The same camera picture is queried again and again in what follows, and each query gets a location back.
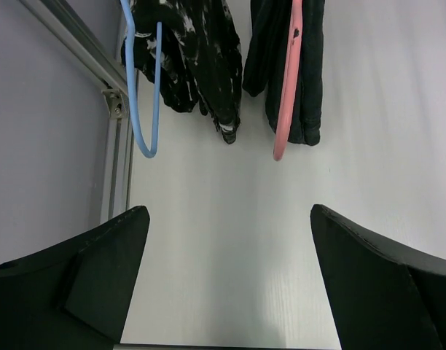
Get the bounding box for blue wire hanger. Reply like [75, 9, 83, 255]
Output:
[120, 0, 163, 159]

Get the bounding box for black trousers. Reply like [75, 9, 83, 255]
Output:
[242, 0, 325, 146]

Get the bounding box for black white patterned garment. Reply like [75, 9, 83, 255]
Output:
[130, 0, 243, 144]

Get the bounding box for aluminium frame post left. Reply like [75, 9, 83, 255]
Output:
[22, 1, 133, 222]

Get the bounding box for pink wire hanger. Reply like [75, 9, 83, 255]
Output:
[273, 0, 303, 161]

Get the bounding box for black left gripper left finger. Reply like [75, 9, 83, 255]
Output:
[0, 206, 150, 349]

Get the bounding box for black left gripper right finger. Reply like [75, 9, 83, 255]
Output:
[310, 204, 446, 349]

